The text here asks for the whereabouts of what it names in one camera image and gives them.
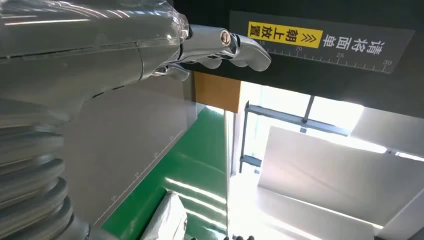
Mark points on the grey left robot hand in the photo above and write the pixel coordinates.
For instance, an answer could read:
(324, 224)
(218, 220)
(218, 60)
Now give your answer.
(82, 49)

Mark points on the grey plastic mailer package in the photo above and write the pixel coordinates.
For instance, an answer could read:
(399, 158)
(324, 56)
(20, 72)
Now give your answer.
(165, 218)

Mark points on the black weighing device with column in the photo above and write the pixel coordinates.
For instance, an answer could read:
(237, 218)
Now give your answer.
(364, 89)

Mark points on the brown cardboard box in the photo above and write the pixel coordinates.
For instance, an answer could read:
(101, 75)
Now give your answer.
(217, 91)

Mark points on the green conveyor belt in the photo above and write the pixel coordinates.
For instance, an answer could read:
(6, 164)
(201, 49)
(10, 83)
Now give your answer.
(195, 165)

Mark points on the ruler label with yellow sticker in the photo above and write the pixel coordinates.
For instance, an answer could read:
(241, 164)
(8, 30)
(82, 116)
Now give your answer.
(357, 49)

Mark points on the grey metal beam frame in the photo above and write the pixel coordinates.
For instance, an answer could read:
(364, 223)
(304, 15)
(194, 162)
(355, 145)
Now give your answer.
(291, 119)

